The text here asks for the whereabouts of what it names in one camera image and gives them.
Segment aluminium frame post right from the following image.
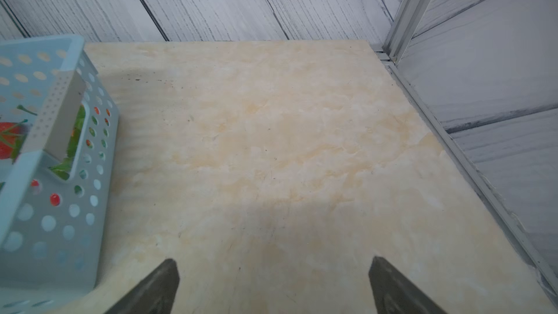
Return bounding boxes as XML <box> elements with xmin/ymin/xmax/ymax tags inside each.
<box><xmin>382</xmin><ymin>0</ymin><xmax>431</xmax><ymax>63</ymax></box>

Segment strawberry cluster right in basket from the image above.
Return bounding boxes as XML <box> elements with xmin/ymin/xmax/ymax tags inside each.
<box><xmin>1</xmin><ymin>106</ymin><xmax>86</xmax><ymax>180</ymax></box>

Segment light blue perforated basket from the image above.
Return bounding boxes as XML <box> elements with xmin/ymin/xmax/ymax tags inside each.
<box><xmin>1</xmin><ymin>35</ymin><xmax>119</xmax><ymax>313</ymax></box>

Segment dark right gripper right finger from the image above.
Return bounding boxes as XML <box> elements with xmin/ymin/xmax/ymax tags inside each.
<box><xmin>369</xmin><ymin>256</ymin><xmax>446</xmax><ymax>314</ymax></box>

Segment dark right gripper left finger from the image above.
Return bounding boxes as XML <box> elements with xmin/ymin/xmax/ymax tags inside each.
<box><xmin>105</xmin><ymin>258</ymin><xmax>180</xmax><ymax>314</ymax></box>

